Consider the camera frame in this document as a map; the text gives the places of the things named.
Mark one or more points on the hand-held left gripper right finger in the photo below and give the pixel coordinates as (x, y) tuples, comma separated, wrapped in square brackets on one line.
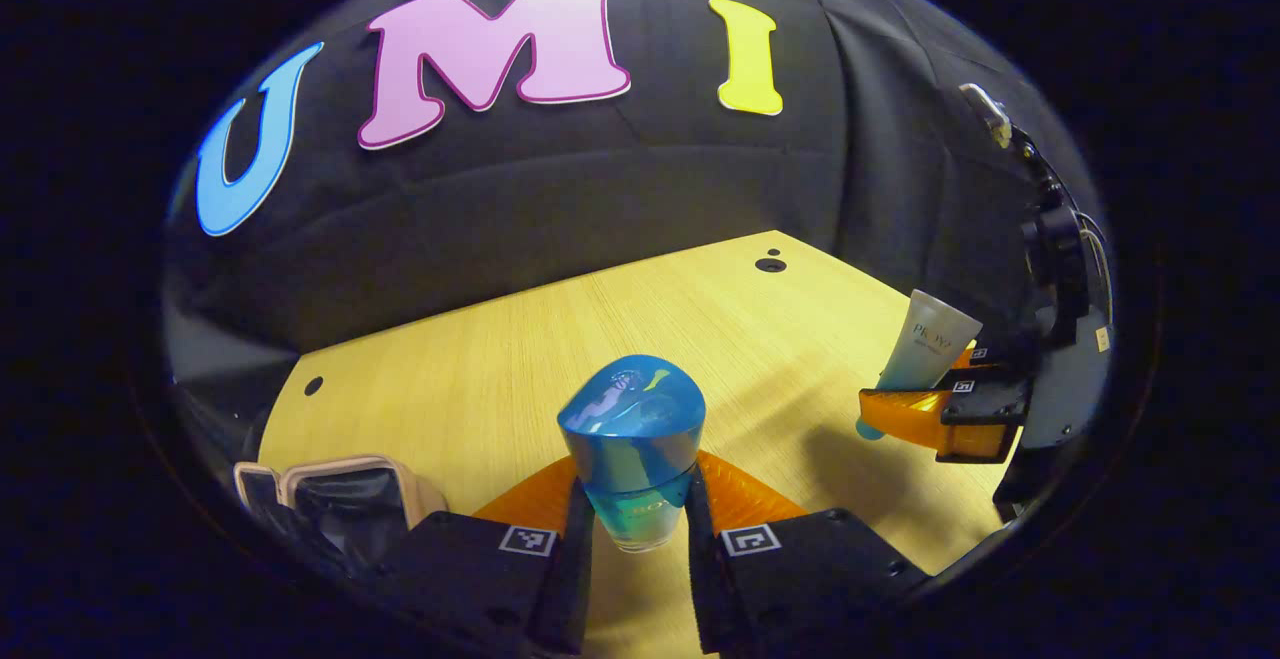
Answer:
[(705, 579)]

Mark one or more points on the blue perfume bottle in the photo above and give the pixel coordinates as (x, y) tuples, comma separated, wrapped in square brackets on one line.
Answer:
[(630, 419)]

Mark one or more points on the pink suitcase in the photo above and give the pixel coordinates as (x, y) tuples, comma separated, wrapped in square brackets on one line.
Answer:
[(420, 499)]

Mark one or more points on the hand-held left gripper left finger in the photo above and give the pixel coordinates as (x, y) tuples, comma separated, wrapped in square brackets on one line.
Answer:
[(570, 579)]

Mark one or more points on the pale teal cream tube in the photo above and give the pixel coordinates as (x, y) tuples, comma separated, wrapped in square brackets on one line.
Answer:
[(930, 339)]

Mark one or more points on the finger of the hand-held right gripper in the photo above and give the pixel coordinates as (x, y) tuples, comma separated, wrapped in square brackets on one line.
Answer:
[(985, 404), (990, 359)]

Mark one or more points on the black backdrop cloth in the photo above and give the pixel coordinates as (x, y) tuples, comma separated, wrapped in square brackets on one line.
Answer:
[(600, 169)]

